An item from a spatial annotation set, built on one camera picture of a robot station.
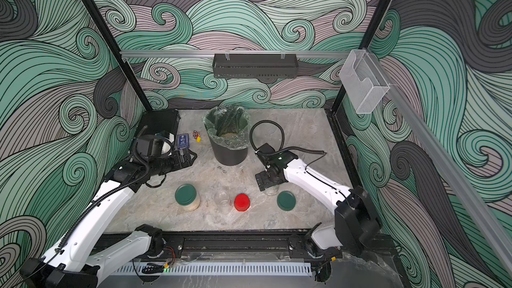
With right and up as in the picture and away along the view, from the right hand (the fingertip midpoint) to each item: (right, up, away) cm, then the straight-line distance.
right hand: (269, 180), depth 82 cm
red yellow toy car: (-38, +18, +25) cm, 48 cm away
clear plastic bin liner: (-19, +23, +14) cm, 33 cm away
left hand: (-32, +12, -7) cm, 35 cm away
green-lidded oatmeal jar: (+1, -6, +5) cm, 8 cm away
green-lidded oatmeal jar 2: (-33, -5, -6) cm, 34 cm away
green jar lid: (+7, -9, +1) cm, 12 cm away
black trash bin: (-20, +8, +15) cm, 27 cm away
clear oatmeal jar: (-20, -10, +1) cm, 22 cm away
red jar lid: (-12, -10, +2) cm, 16 cm away
